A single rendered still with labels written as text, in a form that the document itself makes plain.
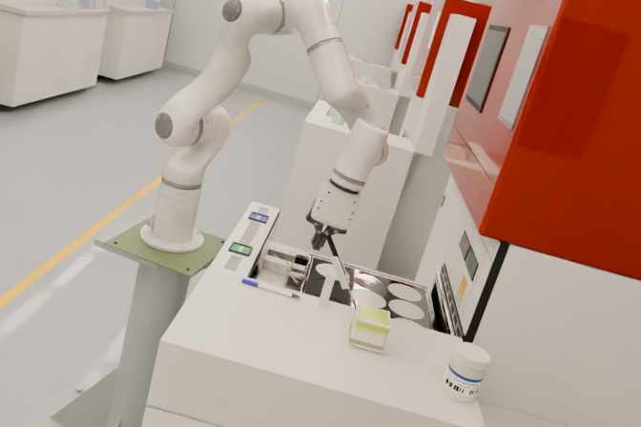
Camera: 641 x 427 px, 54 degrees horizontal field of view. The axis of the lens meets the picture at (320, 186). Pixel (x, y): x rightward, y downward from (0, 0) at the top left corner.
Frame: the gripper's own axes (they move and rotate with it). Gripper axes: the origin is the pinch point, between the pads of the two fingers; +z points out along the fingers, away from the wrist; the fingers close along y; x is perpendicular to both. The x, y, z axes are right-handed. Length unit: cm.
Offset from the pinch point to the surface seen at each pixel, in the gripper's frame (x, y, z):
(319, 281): -14.1, -9.3, 16.2
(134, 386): -32, 25, 78
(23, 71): -423, 174, 101
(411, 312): -5.7, -34.0, 12.2
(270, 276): -15.5, 3.4, 20.2
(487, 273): 16.3, -34.9, -12.5
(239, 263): -3.2, 14.9, 13.9
